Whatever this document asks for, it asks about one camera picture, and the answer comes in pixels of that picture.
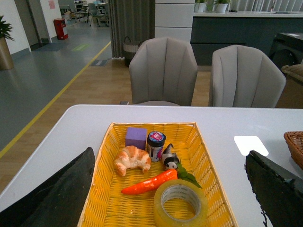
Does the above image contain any grey curtain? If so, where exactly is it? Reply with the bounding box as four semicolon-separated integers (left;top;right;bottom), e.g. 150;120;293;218
108;0;155;58

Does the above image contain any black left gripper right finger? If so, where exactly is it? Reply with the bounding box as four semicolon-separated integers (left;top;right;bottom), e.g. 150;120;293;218
245;150;303;227

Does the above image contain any clear yellowish tape roll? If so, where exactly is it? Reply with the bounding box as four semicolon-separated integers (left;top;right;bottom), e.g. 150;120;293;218
153;180;209;227

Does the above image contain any white potted plant left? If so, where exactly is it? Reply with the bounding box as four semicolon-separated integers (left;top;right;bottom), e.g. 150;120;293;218
194;0;206;13

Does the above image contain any black appliance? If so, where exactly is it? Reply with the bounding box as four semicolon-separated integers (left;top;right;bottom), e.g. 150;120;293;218
269;33;303;69

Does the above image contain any white potted plant right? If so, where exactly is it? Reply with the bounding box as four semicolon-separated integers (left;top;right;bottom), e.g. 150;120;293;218
214;0;231;13

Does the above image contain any grey chair left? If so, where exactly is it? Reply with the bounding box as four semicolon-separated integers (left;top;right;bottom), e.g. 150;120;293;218
129;37;198;106

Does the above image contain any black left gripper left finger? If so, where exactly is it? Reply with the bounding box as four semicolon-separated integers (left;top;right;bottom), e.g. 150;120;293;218
0;147;95;227

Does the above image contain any purple foam cube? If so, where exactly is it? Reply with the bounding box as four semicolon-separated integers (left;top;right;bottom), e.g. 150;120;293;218
125;127;147;150

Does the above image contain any white potted plant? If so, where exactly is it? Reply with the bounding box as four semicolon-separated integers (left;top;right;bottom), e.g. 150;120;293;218
194;0;206;13
214;0;231;13

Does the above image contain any brown wicker basket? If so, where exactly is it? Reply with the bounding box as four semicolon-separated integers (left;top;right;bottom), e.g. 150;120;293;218
284;131;303;169

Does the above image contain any panda figurine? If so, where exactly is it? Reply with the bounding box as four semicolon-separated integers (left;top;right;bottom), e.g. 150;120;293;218
161;143;180;170

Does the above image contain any potted plant gold planter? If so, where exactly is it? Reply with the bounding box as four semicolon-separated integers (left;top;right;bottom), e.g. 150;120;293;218
0;15;14;70

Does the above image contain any toy carrot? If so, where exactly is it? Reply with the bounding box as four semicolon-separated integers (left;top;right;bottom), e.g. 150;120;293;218
121;163;202;195

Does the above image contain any plastic croissant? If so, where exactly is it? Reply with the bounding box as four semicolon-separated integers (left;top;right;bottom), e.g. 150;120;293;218
114;145;151;176

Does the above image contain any dark woven bin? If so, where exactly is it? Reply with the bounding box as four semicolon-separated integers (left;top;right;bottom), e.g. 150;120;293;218
123;36;143;67

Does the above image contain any yellow woven basket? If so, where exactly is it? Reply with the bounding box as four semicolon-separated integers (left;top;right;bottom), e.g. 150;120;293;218
78;122;238;227

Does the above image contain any dark grey counter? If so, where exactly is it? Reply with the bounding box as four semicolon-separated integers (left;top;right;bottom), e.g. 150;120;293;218
190;11;303;66

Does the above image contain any beige cushion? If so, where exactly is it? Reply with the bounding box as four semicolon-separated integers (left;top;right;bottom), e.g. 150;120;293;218
281;64;303;82

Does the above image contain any small dark jar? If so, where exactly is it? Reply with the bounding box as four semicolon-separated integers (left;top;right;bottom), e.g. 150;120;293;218
147;131;166;162

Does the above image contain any grey chair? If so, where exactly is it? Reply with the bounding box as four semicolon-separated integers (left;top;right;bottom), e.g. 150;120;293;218
129;37;198;106
208;45;286;108

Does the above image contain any red fire extinguisher box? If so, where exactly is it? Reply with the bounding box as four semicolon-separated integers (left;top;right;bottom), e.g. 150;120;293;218
53;18;68;40

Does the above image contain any grey chair right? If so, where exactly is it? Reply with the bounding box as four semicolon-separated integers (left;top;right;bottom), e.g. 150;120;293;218
208;45;286;108

